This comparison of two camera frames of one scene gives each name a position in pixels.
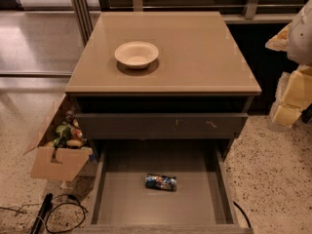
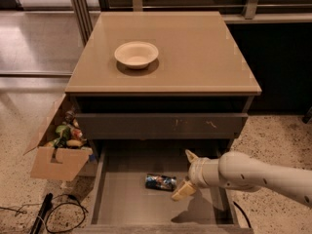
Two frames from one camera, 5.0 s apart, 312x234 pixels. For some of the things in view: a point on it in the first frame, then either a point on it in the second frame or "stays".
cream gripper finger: x=287 y=115 -> x=191 y=156
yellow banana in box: x=74 y=142 stays
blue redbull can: x=161 y=181 stays
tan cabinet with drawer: x=162 y=86 stays
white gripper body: x=301 y=39 -> x=195 y=173
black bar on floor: x=39 y=219 stays
